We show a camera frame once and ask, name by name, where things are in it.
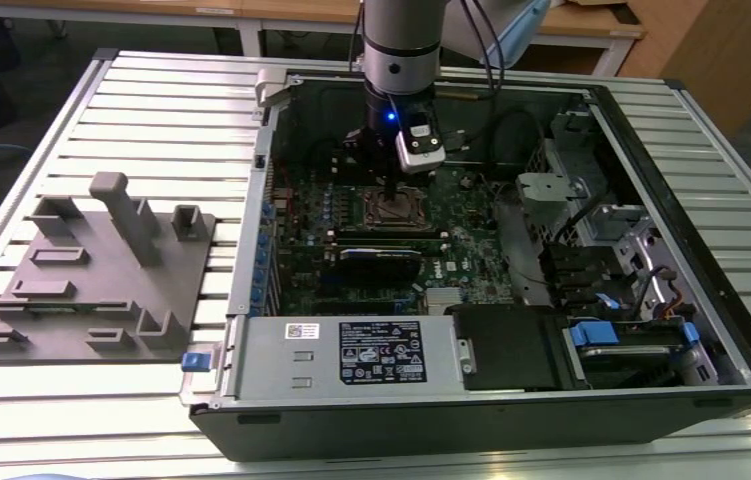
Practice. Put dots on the silver topped CPU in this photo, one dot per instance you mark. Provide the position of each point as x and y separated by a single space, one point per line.
408 212

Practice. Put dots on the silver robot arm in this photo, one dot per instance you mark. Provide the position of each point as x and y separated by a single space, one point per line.
402 45

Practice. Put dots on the CPU socket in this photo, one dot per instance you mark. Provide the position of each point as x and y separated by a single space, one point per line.
367 220

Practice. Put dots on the black graphics card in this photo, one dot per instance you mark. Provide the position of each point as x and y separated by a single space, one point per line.
378 272

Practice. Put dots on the silver drive cage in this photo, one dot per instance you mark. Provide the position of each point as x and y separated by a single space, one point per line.
549 192

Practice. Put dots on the green motherboard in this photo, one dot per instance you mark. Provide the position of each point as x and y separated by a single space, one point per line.
482 260

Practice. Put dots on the silver chipset heatsink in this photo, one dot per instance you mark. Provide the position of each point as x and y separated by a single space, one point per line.
446 296

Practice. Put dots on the wooden desk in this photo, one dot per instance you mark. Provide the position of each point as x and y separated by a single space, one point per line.
48 5
589 25

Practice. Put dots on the silver power supply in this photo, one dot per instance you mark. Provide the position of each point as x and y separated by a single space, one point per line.
268 345

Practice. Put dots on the black plastic shroud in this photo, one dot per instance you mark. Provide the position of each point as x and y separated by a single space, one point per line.
509 350

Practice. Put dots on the blue disk carrier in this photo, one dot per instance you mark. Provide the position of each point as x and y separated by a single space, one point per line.
594 334

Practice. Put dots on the grey parts rack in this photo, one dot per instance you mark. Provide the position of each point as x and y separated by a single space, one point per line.
102 280

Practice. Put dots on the blue case latch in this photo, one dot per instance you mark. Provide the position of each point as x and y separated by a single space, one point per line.
198 364

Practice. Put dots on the wooden cabinet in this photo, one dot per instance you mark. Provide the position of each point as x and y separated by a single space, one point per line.
715 50

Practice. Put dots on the black PC case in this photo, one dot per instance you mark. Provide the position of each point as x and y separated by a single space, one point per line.
415 435

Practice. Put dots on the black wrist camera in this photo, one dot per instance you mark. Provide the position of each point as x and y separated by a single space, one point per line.
354 139

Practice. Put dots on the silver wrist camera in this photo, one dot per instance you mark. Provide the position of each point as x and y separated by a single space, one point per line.
420 145

